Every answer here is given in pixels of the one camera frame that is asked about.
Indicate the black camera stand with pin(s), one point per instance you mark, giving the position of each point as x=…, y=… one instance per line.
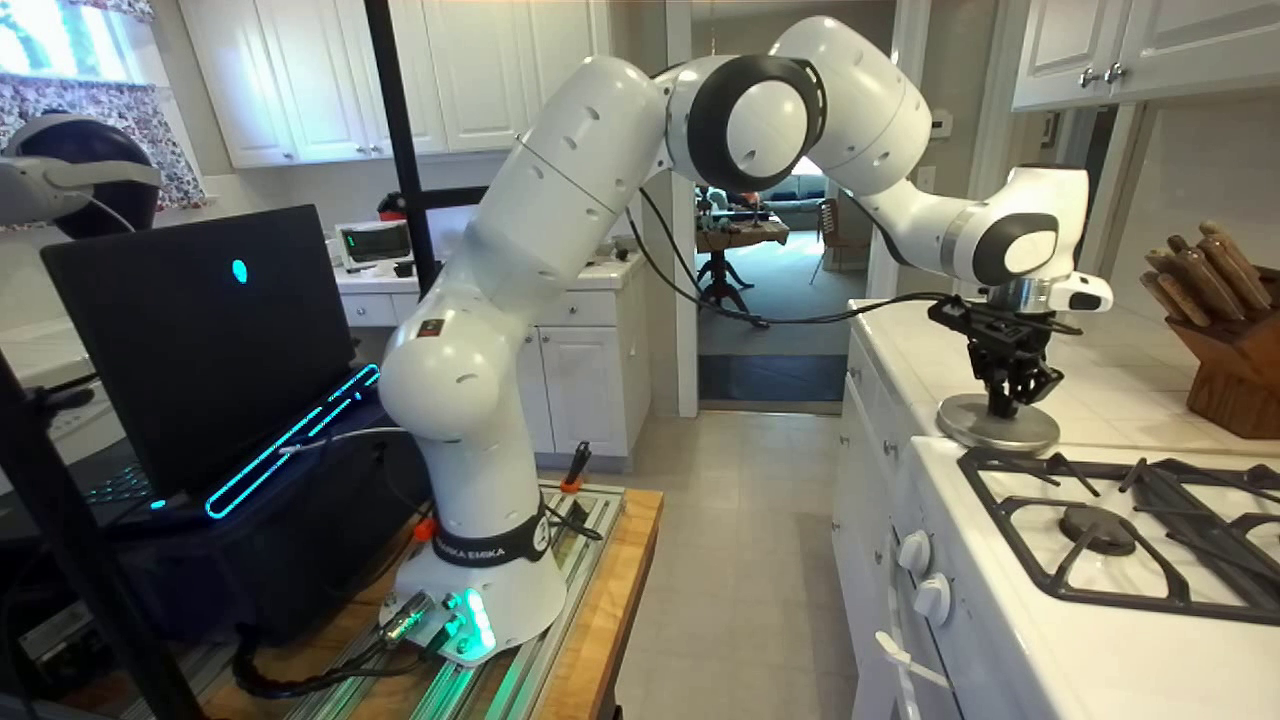
x=83, y=575
x=400, y=146

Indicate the metal robot mounting plate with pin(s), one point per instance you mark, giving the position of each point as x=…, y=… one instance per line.
x=513, y=687

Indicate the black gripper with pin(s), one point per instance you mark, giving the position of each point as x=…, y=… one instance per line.
x=1023, y=343

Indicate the bright kitchen window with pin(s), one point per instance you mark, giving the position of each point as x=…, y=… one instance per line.
x=64, y=41

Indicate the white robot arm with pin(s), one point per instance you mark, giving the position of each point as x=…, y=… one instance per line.
x=561, y=174

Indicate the black stove grate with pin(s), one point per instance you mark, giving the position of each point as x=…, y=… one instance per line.
x=1220, y=524
x=1011, y=529

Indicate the white wall switch plate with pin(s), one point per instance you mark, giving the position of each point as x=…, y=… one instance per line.
x=942, y=121

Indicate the white wall cabinet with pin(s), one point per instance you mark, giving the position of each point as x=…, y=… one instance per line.
x=1144, y=46

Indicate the white upper cabinets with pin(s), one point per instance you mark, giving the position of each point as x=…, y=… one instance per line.
x=294, y=82

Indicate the dark wooden knife block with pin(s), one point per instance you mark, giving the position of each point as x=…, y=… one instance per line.
x=1242, y=387

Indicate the white base cabinets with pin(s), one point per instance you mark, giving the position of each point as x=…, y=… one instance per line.
x=585, y=387

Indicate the silver round lid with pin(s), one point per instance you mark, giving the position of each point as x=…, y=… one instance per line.
x=980, y=431

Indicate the dark round burner cap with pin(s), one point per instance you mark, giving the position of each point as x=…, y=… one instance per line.
x=1099, y=529

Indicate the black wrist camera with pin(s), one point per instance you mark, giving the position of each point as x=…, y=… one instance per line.
x=961, y=315

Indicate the white gas stove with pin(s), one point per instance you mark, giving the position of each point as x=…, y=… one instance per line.
x=1066, y=666

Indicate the teal sofa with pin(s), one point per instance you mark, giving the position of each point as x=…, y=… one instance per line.
x=799, y=200

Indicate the small countertop device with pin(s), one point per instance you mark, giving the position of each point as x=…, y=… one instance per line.
x=376, y=245

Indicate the dark pedestal side table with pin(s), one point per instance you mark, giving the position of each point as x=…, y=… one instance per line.
x=725, y=233

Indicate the white stove knob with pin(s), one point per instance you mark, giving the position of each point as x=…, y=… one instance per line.
x=912, y=554
x=934, y=600

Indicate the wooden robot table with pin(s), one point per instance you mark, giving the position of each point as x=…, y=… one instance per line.
x=627, y=585

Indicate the VR headset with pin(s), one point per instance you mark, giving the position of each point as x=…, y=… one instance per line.
x=83, y=181

